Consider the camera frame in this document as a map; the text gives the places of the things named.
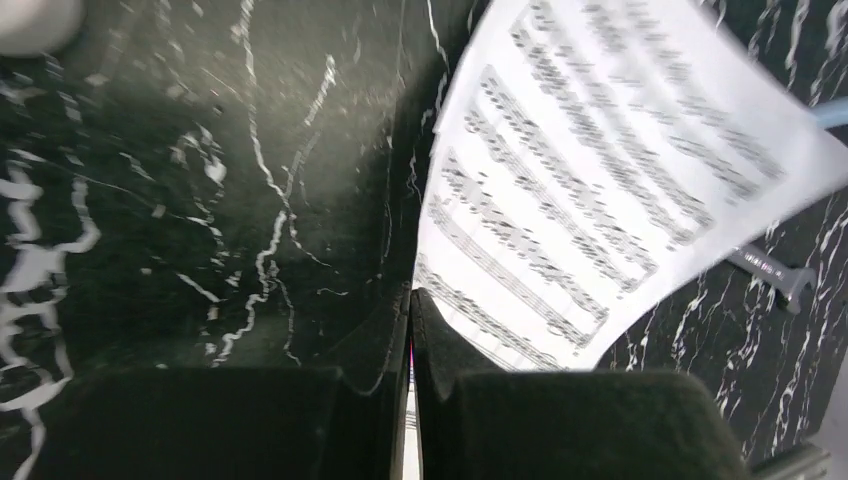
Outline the sheet music page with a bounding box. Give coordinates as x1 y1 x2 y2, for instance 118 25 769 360
413 1 847 369

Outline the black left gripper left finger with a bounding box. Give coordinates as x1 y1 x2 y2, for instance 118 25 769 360
31 284 410 479

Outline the silver open-end wrench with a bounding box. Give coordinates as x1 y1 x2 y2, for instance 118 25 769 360
726 244 817 314

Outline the blue tripod music stand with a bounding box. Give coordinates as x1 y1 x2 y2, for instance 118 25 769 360
810 97 848 129

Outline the white PVC pipe frame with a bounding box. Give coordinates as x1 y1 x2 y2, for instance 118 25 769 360
1 0 85 58

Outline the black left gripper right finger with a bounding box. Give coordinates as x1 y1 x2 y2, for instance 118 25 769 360
410 289 750 479

